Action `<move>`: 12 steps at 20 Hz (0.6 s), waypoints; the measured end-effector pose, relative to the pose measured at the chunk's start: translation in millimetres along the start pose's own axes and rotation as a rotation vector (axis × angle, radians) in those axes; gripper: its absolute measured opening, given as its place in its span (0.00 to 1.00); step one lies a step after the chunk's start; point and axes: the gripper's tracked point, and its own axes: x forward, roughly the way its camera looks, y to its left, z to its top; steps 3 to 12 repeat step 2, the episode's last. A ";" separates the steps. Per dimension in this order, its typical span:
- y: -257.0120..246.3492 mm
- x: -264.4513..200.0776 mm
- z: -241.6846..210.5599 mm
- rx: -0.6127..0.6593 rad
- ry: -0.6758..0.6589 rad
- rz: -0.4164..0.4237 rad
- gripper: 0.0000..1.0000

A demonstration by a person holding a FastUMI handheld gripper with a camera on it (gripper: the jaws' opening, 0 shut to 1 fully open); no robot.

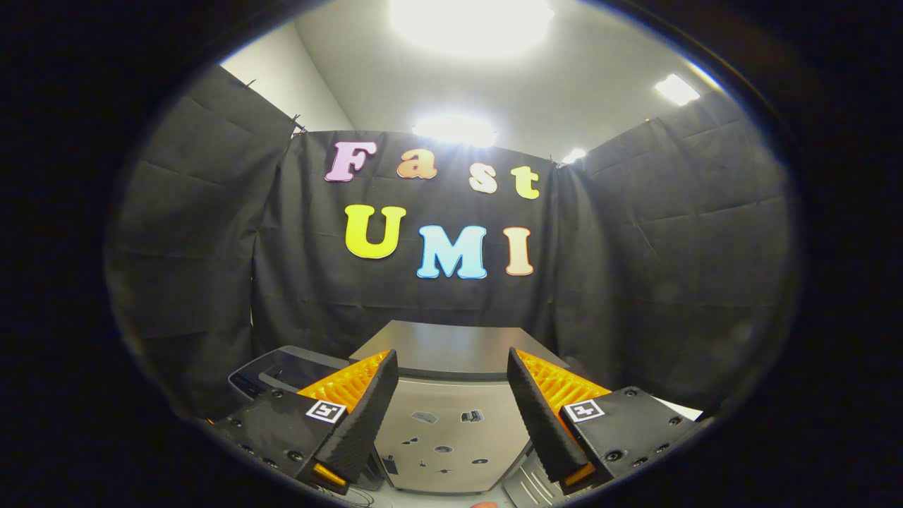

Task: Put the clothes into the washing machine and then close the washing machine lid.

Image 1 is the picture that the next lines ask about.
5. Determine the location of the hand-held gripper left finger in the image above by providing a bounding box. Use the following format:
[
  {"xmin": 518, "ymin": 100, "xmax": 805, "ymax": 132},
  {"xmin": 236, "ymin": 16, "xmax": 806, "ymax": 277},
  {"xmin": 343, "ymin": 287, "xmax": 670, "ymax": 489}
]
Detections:
[{"xmin": 208, "ymin": 349, "xmax": 399, "ymax": 495}]

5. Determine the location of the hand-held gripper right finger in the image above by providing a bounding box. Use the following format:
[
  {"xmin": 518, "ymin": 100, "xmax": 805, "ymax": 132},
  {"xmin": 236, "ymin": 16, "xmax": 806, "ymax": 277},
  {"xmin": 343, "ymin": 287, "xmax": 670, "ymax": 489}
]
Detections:
[{"xmin": 507, "ymin": 347, "xmax": 706, "ymax": 495}]

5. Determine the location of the grey washing machine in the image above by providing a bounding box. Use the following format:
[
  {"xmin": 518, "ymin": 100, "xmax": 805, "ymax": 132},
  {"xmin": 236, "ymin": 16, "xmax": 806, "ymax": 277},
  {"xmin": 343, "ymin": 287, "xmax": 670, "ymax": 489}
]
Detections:
[{"xmin": 227, "ymin": 344, "xmax": 353, "ymax": 406}]

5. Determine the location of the grey ribbed panel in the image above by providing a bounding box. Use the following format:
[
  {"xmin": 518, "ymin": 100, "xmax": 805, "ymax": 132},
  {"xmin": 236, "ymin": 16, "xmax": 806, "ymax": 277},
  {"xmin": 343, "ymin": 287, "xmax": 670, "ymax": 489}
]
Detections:
[{"xmin": 502, "ymin": 452, "xmax": 565, "ymax": 507}]

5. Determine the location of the beige cabinet with dark top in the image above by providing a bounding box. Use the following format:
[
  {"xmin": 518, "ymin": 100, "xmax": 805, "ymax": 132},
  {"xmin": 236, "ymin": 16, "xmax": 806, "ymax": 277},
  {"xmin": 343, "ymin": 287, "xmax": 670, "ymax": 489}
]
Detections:
[{"xmin": 349, "ymin": 320, "xmax": 571, "ymax": 495}]

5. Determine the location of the white flat board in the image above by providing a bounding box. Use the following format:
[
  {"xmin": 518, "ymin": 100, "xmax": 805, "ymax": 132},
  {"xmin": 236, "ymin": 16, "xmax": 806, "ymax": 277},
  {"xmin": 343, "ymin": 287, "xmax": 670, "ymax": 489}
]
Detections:
[{"xmin": 653, "ymin": 397, "xmax": 705, "ymax": 421}]

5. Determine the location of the oval ceiling light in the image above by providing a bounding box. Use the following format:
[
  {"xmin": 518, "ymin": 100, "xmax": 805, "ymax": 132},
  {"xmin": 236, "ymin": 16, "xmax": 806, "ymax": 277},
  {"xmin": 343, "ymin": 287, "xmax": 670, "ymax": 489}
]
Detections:
[{"xmin": 413, "ymin": 116, "xmax": 498, "ymax": 147}]

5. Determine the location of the rectangular ceiling light panel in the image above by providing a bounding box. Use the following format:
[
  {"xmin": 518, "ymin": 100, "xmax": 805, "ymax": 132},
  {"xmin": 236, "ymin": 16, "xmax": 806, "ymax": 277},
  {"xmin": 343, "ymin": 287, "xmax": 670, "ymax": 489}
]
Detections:
[{"xmin": 655, "ymin": 73, "xmax": 701, "ymax": 107}]

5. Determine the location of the large round ceiling light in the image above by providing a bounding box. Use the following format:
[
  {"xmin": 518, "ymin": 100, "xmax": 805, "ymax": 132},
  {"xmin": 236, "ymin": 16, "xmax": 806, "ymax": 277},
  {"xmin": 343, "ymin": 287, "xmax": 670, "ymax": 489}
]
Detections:
[{"xmin": 392, "ymin": 0, "xmax": 554, "ymax": 56}]

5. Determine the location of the thin dark cable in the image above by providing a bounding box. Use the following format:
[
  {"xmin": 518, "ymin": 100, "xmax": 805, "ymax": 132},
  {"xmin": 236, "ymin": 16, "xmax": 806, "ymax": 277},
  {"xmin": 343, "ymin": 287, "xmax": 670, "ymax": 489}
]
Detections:
[{"xmin": 332, "ymin": 485, "xmax": 382, "ymax": 508}]

